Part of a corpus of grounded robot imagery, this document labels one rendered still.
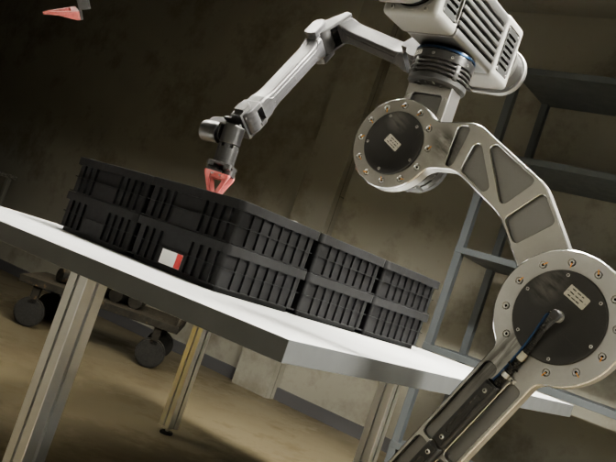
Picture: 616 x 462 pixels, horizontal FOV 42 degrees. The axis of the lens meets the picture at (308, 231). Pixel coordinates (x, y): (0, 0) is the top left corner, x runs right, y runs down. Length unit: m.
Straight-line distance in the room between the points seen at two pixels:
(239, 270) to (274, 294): 0.14
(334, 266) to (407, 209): 2.90
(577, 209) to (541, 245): 3.16
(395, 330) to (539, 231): 1.04
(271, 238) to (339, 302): 0.34
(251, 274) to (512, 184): 0.73
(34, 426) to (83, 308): 0.26
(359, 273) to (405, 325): 0.30
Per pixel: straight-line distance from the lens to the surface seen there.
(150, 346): 4.91
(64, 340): 1.76
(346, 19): 2.42
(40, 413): 1.79
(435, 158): 1.67
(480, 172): 1.63
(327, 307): 2.24
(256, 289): 2.04
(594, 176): 4.05
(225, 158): 2.12
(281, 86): 2.25
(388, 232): 5.11
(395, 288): 2.45
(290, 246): 2.09
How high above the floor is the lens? 0.80
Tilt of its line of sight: 3 degrees up
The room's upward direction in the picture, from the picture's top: 19 degrees clockwise
